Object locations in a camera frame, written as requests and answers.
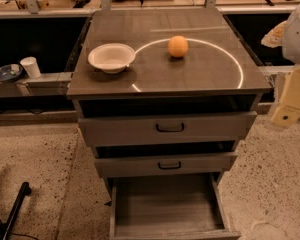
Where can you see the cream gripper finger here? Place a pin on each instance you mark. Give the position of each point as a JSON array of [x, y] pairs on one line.
[[274, 37], [286, 109]]

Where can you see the orange fruit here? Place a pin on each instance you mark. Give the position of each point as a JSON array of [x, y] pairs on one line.
[[178, 46]]

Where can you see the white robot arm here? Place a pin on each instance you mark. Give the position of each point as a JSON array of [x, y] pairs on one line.
[[291, 39]]

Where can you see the top grey drawer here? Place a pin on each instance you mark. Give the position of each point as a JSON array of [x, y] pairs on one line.
[[166, 129]]

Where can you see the middle grey drawer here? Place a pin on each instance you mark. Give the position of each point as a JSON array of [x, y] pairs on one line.
[[165, 165]]

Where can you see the grey drawer cabinet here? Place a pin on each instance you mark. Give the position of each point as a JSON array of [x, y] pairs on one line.
[[216, 75]]

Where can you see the bottom open grey drawer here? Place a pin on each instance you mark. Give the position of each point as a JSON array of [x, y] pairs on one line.
[[171, 207]]

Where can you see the white paper bowl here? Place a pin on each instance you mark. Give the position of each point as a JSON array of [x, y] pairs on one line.
[[111, 58]]

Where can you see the grey side shelf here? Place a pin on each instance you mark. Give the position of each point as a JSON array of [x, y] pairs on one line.
[[48, 84]]

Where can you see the white paper cup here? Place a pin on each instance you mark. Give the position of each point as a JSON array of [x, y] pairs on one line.
[[31, 67]]

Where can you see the black floor stand leg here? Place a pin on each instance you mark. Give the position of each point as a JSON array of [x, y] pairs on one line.
[[7, 226]]

